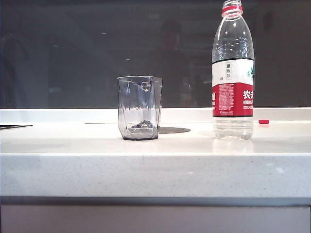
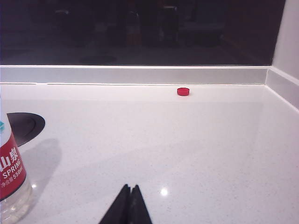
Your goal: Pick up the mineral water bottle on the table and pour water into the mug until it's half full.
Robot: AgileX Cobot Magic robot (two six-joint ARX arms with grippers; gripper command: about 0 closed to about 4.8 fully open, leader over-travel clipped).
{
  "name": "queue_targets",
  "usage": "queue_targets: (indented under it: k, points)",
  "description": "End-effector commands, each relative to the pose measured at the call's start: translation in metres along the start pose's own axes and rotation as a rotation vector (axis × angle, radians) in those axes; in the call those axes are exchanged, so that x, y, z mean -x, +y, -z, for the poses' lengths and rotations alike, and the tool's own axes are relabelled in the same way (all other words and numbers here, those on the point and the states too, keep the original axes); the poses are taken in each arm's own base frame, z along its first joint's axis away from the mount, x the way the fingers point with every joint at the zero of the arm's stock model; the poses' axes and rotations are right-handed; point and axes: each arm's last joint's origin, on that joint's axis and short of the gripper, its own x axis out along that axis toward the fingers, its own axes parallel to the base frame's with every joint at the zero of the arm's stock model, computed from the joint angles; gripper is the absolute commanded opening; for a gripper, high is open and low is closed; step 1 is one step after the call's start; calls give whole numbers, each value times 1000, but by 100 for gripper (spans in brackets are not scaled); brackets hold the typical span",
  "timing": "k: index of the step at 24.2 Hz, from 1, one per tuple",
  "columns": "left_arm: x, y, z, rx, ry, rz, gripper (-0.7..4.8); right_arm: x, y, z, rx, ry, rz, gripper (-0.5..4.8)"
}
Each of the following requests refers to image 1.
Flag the grey cabinet drawer front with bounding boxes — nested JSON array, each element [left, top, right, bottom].
[[0, 205, 311, 233]]

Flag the black round flat disc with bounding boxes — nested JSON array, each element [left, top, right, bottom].
[[157, 126, 191, 134]]

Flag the clear plastic water bottle red label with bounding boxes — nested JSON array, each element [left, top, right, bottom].
[[211, 0, 255, 141]]

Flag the grey faceted transparent glass cup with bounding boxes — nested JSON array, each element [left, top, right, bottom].
[[117, 75, 163, 141]]

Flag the black flat cooktop panel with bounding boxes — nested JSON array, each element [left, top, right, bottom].
[[0, 124, 33, 131]]

